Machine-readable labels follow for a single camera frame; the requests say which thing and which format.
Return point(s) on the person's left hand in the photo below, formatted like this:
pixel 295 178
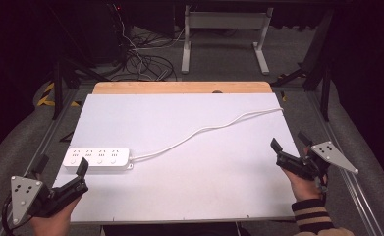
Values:
pixel 53 223

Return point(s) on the wooden table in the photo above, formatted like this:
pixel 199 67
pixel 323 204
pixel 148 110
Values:
pixel 179 87

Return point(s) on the white power strip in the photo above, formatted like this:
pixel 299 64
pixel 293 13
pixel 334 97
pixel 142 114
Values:
pixel 98 158

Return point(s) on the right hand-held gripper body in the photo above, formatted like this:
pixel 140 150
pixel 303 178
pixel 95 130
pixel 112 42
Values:
pixel 333 154

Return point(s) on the white metal desk frame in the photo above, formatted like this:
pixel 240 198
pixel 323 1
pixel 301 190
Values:
pixel 225 20

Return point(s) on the person's right hand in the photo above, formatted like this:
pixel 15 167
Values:
pixel 302 188

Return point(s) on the aluminium rail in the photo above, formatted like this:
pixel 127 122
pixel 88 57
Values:
pixel 337 141
pixel 45 137

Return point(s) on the white board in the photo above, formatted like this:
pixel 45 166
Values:
pixel 179 170

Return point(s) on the yellow black hazard tape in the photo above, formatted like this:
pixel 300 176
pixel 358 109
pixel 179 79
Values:
pixel 47 96

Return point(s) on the black metal stand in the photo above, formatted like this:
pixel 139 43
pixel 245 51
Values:
pixel 60 82
pixel 325 85

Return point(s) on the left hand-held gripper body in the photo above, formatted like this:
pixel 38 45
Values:
pixel 26 196

